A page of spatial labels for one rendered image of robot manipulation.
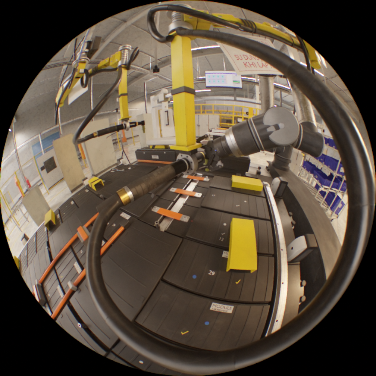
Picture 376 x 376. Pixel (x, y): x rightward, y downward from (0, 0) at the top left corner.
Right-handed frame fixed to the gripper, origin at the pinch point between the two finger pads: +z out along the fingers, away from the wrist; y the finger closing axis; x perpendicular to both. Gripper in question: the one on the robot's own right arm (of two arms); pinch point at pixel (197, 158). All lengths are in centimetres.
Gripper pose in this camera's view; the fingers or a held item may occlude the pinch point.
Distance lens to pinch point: 47.2
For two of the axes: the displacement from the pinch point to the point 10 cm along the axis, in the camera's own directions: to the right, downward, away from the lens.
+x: 6.2, -4.6, 6.4
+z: -6.6, 1.4, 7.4
